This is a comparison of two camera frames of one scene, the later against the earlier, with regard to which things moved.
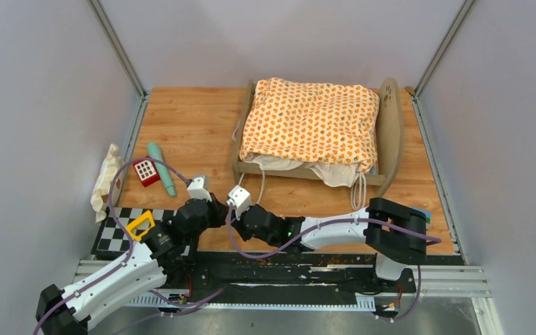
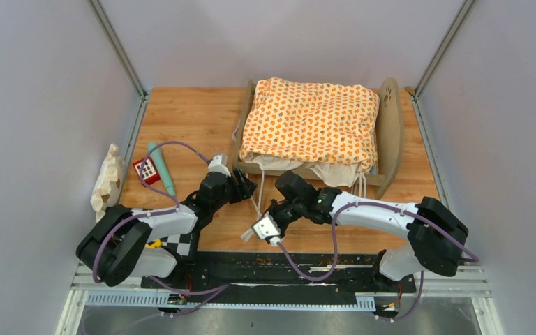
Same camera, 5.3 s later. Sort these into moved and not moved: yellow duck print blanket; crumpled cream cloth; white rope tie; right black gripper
Moved: right black gripper
Not moved: white rope tie; yellow duck print blanket; crumpled cream cloth
